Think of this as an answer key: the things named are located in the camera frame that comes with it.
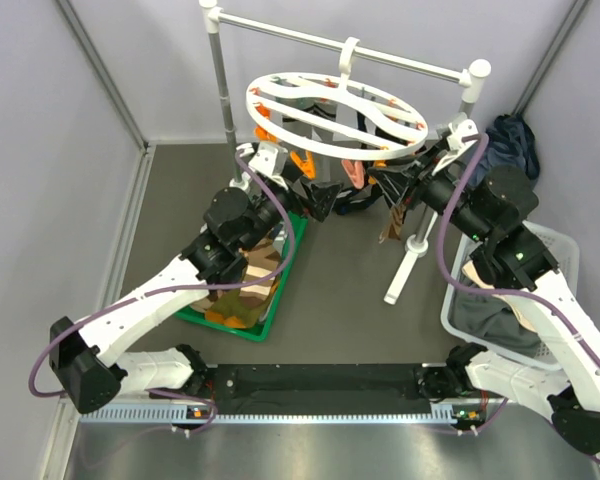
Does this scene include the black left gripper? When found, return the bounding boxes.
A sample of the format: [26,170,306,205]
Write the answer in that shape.
[239,163,343,253]

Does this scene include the green plastic bin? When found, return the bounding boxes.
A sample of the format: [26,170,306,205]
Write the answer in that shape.
[175,214,308,342]

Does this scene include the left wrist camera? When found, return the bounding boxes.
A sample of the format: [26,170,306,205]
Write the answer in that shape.
[236,141,288,179]

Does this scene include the brown striped sock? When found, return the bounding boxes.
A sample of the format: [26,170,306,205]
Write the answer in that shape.
[378,198,411,244]

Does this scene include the pink clip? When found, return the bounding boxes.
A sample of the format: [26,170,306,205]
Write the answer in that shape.
[341,159,367,190]

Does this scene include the white laundry basket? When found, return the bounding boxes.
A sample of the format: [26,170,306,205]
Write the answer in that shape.
[439,222,580,371]

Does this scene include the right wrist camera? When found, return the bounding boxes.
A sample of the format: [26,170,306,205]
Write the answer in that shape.
[433,112,480,176]

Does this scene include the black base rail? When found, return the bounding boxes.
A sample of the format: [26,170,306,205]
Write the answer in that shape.
[200,364,443,415]

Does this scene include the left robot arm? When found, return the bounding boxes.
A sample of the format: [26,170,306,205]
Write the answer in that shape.
[47,179,342,414]

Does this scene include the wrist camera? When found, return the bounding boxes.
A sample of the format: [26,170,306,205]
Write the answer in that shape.
[236,141,288,179]
[433,112,480,176]

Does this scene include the white round sock hanger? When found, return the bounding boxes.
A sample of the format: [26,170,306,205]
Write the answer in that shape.
[245,37,428,162]

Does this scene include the dark navy hanging socks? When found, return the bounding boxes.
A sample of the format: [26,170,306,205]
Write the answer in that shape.
[279,94,411,216]

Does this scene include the blue clothes pile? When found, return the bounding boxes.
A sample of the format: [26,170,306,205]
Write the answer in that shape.
[468,115,541,187]

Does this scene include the white drying rack stand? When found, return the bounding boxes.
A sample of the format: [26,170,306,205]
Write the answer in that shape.
[197,0,492,304]

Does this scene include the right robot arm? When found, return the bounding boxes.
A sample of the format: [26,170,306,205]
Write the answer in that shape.
[370,163,600,456]

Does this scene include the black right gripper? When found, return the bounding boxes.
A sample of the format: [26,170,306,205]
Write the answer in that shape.
[369,141,492,243]

